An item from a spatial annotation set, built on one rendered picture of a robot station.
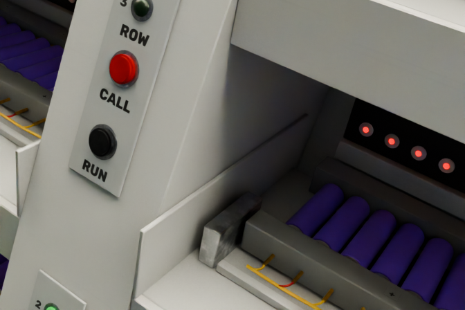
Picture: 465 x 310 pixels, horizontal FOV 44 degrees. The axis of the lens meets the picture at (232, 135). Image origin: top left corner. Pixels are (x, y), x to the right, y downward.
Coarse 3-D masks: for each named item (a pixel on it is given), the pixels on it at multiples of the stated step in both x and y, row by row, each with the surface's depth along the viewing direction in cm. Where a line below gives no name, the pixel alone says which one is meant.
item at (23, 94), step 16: (0, 64) 47; (0, 80) 45; (16, 80) 45; (0, 96) 46; (16, 96) 45; (32, 96) 44; (48, 96) 44; (0, 112) 44; (16, 112) 44; (32, 112) 44
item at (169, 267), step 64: (384, 128) 41; (256, 192) 41; (320, 192) 40; (384, 192) 41; (448, 192) 40; (192, 256) 36; (256, 256) 36; (320, 256) 34; (384, 256) 36; (448, 256) 37
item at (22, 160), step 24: (24, 0) 58; (0, 120) 44; (24, 120) 45; (0, 144) 42; (0, 168) 40; (24, 168) 34; (0, 192) 37; (24, 192) 35; (0, 216) 37; (0, 240) 38
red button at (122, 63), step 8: (120, 56) 30; (128, 56) 30; (112, 64) 30; (120, 64) 30; (128, 64) 30; (112, 72) 30; (120, 72) 30; (128, 72) 30; (120, 80) 30; (128, 80) 30
